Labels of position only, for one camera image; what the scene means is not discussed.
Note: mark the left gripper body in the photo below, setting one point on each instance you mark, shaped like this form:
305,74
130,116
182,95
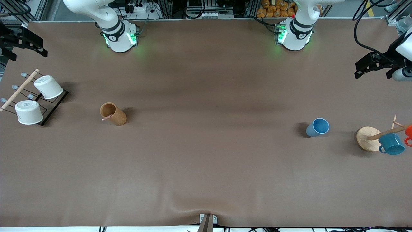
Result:
389,55

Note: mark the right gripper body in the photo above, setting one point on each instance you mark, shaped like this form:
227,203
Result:
7,39

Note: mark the light blue plastic cup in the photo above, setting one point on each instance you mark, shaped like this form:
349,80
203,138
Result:
318,127

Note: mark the pink chopstick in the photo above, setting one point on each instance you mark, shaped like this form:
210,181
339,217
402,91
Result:
107,117

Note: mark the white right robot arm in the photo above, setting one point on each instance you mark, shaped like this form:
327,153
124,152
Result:
117,30

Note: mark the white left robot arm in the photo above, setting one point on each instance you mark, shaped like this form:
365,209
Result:
296,32

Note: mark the white cup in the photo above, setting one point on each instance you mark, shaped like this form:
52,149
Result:
48,87
29,112

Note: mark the brown wooden chopstick holder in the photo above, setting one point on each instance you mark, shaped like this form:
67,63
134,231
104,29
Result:
117,117

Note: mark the wooden mug tree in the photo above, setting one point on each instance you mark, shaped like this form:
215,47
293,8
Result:
367,138

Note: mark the orange mug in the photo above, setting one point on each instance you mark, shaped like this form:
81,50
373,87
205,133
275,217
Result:
409,133

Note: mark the teal enamel mug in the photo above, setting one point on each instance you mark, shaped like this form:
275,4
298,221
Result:
392,143

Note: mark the orange packaged snacks pile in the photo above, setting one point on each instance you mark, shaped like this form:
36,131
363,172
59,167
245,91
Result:
276,9

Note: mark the white power strip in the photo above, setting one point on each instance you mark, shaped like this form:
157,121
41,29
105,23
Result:
141,8

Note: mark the brown table cover mat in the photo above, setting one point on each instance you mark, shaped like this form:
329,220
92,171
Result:
206,161

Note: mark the metal table clamp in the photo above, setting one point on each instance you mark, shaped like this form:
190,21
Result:
207,223

